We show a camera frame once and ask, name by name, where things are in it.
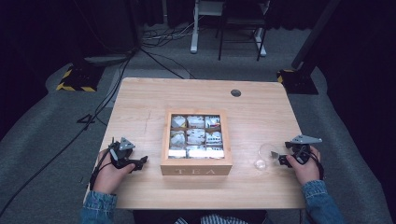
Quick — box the hand-held gripper black cable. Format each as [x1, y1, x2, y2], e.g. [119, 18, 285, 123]
[310, 149, 326, 182]
[89, 141, 116, 191]

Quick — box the black metal chair frame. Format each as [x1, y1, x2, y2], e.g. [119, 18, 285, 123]
[216, 0, 271, 63]

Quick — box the person's striped clothing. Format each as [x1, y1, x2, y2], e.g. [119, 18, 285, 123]
[173, 214, 250, 224]

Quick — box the thin black floor cable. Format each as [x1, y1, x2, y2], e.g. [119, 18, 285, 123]
[139, 47, 198, 80]

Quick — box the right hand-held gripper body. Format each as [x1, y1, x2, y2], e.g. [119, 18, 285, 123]
[284, 133, 323, 165]

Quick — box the bundle of floor cables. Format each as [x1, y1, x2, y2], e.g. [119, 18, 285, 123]
[141, 21, 195, 49]

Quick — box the long black floor cable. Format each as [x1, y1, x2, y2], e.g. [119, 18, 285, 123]
[0, 50, 135, 217]

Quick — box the white desk leg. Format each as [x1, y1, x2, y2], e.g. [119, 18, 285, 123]
[252, 27, 268, 58]
[190, 0, 201, 55]

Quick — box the wooden tea box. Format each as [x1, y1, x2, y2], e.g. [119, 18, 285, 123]
[160, 107, 234, 177]

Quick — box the left hand-held gripper black cable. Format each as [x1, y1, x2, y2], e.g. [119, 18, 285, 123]
[89, 141, 116, 191]

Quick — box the clear glass cup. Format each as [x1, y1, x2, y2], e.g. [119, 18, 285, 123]
[253, 142, 282, 171]

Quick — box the person's right hand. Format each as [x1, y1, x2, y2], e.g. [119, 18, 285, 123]
[286, 146, 325, 187]

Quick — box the right hand-held gripper black cable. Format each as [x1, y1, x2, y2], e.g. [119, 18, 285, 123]
[310, 149, 326, 182]

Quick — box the black slanted stand pole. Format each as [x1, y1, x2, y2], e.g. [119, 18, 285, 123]
[290, 0, 343, 71]

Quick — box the group of white tea bags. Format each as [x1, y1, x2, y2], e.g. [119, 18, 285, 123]
[168, 114, 225, 160]

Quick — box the person's left hand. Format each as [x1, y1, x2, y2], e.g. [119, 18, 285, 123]
[92, 148, 136, 196]

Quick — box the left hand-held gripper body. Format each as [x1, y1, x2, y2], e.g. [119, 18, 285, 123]
[108, 136, 138, 171]

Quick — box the yellow black striped stand base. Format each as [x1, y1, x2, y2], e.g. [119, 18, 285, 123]
[276, 68, 320, 96]
[55, 63, 106, 93]

